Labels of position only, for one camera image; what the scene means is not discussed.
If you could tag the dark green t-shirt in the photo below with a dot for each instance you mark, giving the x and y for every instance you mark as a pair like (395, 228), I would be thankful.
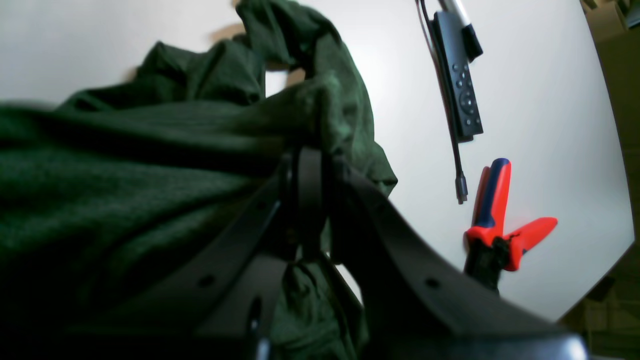
(109, 192)

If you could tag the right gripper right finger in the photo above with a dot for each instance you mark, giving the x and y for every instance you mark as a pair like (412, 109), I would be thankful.
(417, 305)

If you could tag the red blue pliers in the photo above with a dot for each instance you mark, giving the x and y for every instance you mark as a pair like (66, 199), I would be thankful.
(490, 250)

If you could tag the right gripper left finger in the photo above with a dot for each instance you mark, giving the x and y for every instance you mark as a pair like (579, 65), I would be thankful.
(219, 305)

